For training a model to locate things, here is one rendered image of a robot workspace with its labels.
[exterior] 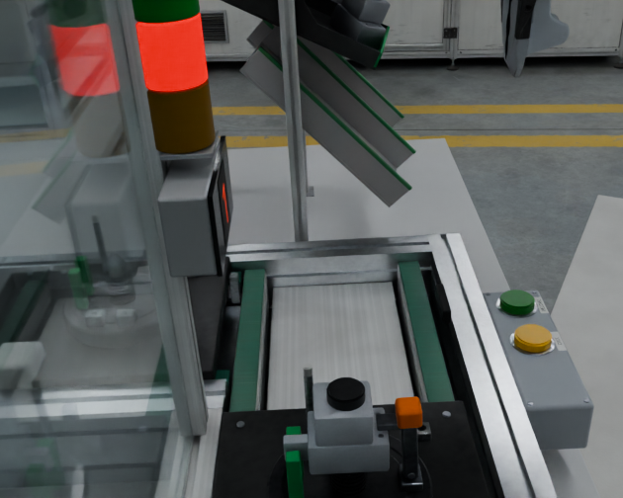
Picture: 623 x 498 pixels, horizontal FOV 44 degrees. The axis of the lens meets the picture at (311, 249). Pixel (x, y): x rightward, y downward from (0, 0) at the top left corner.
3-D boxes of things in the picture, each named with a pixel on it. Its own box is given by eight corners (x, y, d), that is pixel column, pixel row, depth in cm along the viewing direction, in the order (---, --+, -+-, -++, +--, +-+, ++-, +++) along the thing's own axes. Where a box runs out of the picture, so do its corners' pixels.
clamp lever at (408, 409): (420, 462, 66) (419, 394, 62) (423, 480, 64) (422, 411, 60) (378, 465, 66) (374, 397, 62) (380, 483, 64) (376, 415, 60)
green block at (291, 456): (304, 493, 65) (301, 450, 62) (304, 504, 64) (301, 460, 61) (290, 494, 65) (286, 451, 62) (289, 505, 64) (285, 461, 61)
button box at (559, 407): (533, 328, 97) (538, 287, 94) (587, 450, 79) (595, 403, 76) (478, 331, 98) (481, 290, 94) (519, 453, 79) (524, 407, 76)
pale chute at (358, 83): (386, 132, 133) (404, 116, 131) (379, 164, 122) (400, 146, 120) (263, 17, 126) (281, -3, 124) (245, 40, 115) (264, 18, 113)
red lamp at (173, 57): (211, 69, 61) (204, 6, 59) (205, 89, 57) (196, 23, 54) (148, 72, 61) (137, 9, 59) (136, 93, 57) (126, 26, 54)
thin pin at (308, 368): (316, 436, 70) (311, 362, 66) (316, 442, 70) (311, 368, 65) (308, 436, 70) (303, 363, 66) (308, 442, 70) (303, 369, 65)
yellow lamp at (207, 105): (218, 128, 64) (211, 70, 61) (212, 152, 59) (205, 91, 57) (157, 131, 64) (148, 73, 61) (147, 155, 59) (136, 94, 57)
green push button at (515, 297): (528, 301, 94) (530, 288, 93) (537, 320, 90) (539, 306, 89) (495, 303, 94) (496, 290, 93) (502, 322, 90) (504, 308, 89)
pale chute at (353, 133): (395, 169, 120) (416, 150, 118) (389, 207, 109) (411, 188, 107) (260, 42, 113) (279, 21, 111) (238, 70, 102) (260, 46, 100)
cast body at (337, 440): (384, 433, 65) (384, 368, 62) (390, 472, 62) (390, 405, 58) (285, 438, 65) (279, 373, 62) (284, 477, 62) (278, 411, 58)
